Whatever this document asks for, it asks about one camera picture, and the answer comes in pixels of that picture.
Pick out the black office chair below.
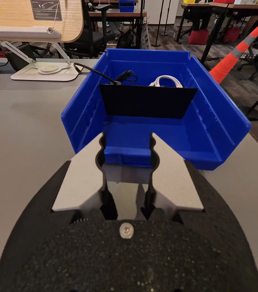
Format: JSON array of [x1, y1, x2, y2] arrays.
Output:
[[64, 5, 111, 58]]

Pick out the wooden table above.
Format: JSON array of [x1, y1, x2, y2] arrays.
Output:
[[88, 9, 147, 49], [180, 2, 258, 64]]

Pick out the orange traffic cone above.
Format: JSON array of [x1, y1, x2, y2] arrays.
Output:
[[209, 21, 258, 84]]

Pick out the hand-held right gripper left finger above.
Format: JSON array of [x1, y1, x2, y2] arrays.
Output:
[[52, 132, 108, 212]]

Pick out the blue plastic bin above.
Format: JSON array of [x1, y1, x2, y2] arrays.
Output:
[[119, 0, 135, 12], [61, 48, 252, 171]]

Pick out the black bin divider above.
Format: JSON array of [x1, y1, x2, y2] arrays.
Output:
[[99, 84, 199, 119]]

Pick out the grey hub with black cable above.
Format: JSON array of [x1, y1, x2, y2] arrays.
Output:
[[73, 63, 139, 85]]

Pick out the white cable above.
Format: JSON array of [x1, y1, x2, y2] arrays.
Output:
[[149, 75, 184, 88]]

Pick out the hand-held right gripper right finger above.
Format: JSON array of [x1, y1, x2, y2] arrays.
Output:
[[144, 132, 204, 211]]

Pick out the grey desk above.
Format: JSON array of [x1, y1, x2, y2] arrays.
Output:
[[0, 58, 258, 292]]

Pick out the black backpack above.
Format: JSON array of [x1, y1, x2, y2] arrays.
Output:
[[116, 28, 136, 49]]

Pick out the wooden board stand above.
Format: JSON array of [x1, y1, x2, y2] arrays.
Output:
[[0, 0, 84, 81]]

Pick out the black box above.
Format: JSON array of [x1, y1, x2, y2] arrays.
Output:
[[5, 43, 36, 71]]

